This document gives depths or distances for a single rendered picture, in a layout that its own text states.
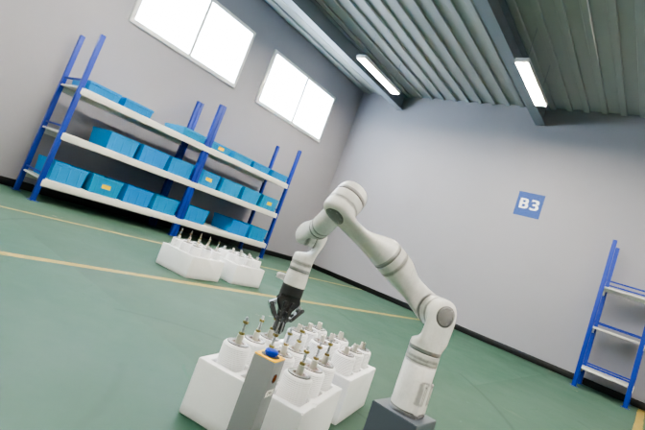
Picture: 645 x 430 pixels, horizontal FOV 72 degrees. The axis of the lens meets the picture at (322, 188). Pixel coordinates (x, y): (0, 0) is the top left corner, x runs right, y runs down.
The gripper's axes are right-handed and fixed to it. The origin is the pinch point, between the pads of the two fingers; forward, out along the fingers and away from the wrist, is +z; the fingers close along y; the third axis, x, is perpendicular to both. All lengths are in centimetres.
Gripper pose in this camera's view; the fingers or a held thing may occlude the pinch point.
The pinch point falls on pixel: (278, 326)
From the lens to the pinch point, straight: 152.9
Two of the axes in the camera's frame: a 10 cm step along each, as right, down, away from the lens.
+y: 8.5, 3.5, 4.0
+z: -3.4, 9.4, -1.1
